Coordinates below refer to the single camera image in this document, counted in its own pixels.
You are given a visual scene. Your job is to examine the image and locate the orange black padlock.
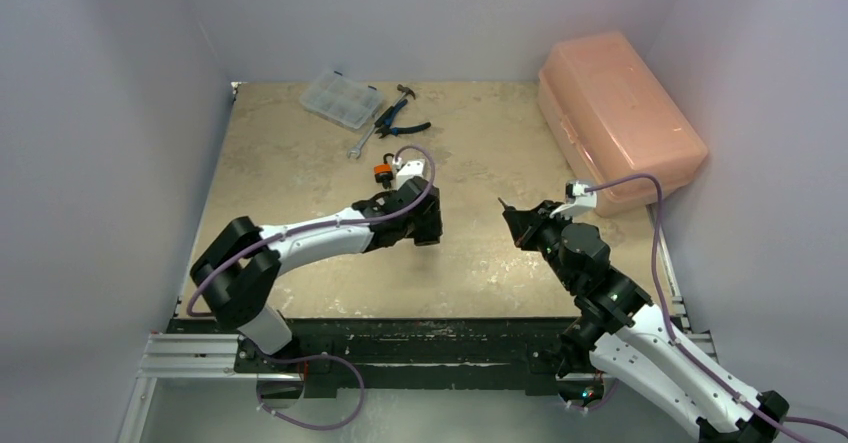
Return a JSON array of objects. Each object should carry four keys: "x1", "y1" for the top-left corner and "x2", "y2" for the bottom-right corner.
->
[{"x1": 373, "y1": 153, "x2": 395, "y2": 190}]

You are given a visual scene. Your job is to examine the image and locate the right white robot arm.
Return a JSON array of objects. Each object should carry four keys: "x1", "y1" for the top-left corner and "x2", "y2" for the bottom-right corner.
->
[{"x1": 502, "y1": 200, "x2": 789, "y2": 442}]

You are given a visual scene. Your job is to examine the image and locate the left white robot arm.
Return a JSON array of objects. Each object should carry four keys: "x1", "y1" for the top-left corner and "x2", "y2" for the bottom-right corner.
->
[{"x1": 186, "y1": 177, "x2": 443, "y2": 372}]

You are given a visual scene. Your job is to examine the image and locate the silver wrench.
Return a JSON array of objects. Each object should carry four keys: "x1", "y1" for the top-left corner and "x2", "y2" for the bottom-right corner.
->
[{"x1": 347, "y1": 127, "x2": 375, "y2": 159}]

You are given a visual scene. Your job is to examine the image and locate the pink plastic storage box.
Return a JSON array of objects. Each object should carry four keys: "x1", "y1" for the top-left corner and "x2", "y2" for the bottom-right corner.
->
[{"x1": 537, "y1": 32, "x2": 708, "y2": 217}]

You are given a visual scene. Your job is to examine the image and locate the small hammer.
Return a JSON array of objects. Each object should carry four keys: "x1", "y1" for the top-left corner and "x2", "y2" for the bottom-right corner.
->
[{"x1": 375, "y1": 84, "x2": 417, "y2": 126}]

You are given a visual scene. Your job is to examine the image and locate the clear plastic organizer box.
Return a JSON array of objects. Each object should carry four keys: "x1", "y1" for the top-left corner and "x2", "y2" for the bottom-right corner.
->
[{"x1": 299, "y1": 70, "x2": 384, "y2": 131}]

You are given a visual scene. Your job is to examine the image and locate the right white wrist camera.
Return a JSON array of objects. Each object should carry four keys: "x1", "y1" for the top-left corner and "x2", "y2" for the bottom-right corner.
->
[{"x1": 549, "y1": 179, "x2": 598, "y2": 219}]

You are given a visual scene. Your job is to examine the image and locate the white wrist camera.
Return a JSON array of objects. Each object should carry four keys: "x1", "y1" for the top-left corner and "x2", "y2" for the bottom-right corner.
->
[
  {"x1": 390, "y1": 157, "x2": 426, "y2": 190},
  {"x1": 549, "y1": 179, "x2": 598, "y2": 219}
]

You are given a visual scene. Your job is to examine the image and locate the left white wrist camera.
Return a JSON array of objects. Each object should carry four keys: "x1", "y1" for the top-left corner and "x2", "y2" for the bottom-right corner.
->
[{"x1": 390, "y1": 157, "x2": 426, "y2": 190}]

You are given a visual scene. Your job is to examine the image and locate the blue handled pliers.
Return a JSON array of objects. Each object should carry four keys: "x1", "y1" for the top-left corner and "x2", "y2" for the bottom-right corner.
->
[{"x1": 373, "y1": 99, "x2": 433, "y2": 140}]

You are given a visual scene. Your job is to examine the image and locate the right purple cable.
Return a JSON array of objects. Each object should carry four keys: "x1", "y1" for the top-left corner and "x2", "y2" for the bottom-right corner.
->
[{"x1": 563, "y1": 174, "x2": 848, "y2": 441}]

